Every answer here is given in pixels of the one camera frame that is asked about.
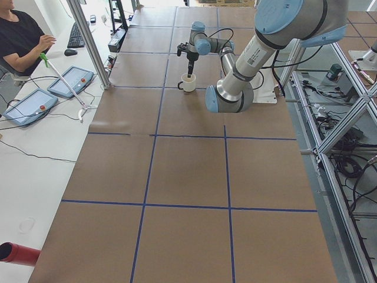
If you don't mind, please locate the red cylinder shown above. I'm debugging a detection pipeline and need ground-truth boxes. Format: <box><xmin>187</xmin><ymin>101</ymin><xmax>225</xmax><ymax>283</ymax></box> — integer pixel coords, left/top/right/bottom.
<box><xmin>1</xmin><ymin>242</ymin><xmax>41</xmax><ymax>266</ymax></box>

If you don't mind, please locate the black cable bundle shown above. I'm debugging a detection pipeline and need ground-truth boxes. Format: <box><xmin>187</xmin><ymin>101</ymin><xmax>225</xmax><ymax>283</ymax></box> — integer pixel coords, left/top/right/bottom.
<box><xmin>323</xmin><ymin>132</ymin><xmax>377</xmax><ymax>213</ymax></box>

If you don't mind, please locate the teach pendant tablet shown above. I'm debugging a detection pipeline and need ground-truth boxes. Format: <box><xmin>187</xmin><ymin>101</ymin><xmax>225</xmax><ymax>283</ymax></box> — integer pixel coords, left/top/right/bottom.
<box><xmin>3</xmin><ymin>88</ymin><xmax>58</xmax><ymax>126</ymax></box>
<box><xmin>47</xmin><ymin>66</ymin><xmax>94</xmax><ymax>98</ymax></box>

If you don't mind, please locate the white mug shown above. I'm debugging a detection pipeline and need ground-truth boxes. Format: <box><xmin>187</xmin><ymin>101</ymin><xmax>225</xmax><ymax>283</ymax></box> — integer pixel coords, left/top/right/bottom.
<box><xmin>177</xmin><ymin>73</ymin><xmax>196</xmax><ymax>93</ymax></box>

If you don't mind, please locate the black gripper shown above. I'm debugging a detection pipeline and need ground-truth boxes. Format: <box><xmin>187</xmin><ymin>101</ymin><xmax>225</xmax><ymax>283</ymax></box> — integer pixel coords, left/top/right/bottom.
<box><xmin>187</xmin><ymin>51</ymin><xmax>198</xmax><ymax>78</ymax></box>

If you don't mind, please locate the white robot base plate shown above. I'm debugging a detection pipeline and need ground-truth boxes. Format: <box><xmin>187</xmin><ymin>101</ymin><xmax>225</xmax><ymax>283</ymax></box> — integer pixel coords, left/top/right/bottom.
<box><xmin>251</xmin><ymin>69</ymin><xmax>277</xmax><ymax>104</ymax></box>

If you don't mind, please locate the black computer mouse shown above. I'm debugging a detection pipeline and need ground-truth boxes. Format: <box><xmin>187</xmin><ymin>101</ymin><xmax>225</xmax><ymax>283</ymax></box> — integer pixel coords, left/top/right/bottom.
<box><xmin>64</xmin><ymin>48</ymin><xmax>78</xmax><ymax>57</ymax></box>

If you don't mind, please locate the near teach pendant tablet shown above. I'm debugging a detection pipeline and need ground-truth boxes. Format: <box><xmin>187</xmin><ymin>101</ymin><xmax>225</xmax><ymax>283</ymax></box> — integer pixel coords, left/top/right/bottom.
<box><xmin>3</xmin><ymin>88</ymin><xmax>58</xmax><ymax>126</ymax></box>

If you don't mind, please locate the far teach pendant tablet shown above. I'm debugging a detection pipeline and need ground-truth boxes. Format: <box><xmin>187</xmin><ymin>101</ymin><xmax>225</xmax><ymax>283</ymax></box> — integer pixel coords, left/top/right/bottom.
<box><xmin>47</xmin><ymin>66</ymin><xmax>94</xmax><ymax>98</ymax></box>

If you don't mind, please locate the aluminium frame rail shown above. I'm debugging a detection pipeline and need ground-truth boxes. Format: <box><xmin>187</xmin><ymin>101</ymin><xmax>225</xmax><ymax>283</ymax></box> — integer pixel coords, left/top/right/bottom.
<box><xmin>290</xmin><ymin>41</ymin><xmax>377</xmax><ymax>283</ymax></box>

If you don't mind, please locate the person's hand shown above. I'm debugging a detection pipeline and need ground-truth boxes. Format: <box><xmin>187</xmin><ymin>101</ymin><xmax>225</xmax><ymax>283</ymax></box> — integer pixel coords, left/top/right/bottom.
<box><xmin>38</xmin><ymin>35</ymin><xmax>57</xmax><ymax>52</ymax></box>

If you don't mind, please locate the aluminium frame post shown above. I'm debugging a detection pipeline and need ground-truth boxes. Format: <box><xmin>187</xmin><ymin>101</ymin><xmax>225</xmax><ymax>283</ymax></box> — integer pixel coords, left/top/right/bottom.
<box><xmin>67</xmin><ymin>0</ymin><xmax>111</xmax><ymax>90</ymax></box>

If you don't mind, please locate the brown paper table cover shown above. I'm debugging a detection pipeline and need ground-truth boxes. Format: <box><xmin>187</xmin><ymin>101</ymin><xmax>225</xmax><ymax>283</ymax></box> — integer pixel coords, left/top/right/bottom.
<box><xmin>28</xmin><ymin>5</ymin><xmax>377</xmax><ymax>283</ymax></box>

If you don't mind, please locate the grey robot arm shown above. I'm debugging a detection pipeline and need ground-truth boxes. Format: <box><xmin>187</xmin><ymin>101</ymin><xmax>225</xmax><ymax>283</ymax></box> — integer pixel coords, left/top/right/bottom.
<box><xmin>178</xmin><ymin>1</ymin><xmax>349</xmax><ymax>113</ymax></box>

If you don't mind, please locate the person in black shirt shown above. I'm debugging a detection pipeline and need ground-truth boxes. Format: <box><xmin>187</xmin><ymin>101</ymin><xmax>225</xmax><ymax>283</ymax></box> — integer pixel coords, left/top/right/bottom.
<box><xmin>1</xmin><ymin>1</ymin><xmax>49</xmax><ymax>76</ymax></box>

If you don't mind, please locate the black keyboard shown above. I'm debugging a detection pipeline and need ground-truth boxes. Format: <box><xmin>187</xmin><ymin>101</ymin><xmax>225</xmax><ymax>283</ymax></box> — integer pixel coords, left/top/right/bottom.
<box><xmin>67</xmin><ymin>23</ymin><xmax>85</xmax><ymax>48</ymax></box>

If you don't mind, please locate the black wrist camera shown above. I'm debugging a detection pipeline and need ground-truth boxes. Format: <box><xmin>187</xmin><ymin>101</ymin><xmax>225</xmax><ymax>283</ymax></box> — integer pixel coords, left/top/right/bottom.
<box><xmin>177</xmin><ymin>43</ymin><xmax>189</xmax><ymax>57</ymax></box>

